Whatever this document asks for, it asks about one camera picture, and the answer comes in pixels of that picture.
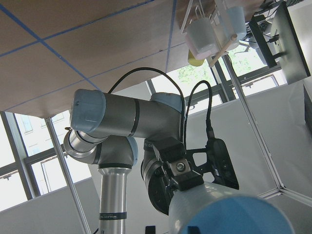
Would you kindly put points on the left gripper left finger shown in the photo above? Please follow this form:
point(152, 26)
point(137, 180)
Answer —
point(150, 230)

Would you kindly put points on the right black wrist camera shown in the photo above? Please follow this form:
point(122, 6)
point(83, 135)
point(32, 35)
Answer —
point(218, 163)

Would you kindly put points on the light blue cup off tray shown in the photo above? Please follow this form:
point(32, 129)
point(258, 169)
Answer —
point(237, 18)

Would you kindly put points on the light blue cup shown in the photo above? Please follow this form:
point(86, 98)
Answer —
point(216, 209)

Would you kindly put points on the yellow plastic cup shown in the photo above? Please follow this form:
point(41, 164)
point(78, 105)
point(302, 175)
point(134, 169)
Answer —
point(193, 61)

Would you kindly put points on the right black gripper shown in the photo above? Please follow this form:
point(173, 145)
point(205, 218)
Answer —
point(174, 167)

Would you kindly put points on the white wire cup rack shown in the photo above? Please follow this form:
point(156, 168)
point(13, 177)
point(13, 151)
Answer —
point(215, 11)

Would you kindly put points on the frosted white plastic cup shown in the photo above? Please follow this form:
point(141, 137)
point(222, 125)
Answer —
point(201, 34)

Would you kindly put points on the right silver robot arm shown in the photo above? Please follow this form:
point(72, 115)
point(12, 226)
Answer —
point(104, 129)

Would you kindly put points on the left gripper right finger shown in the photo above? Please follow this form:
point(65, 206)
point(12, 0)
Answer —
point(193, 230)

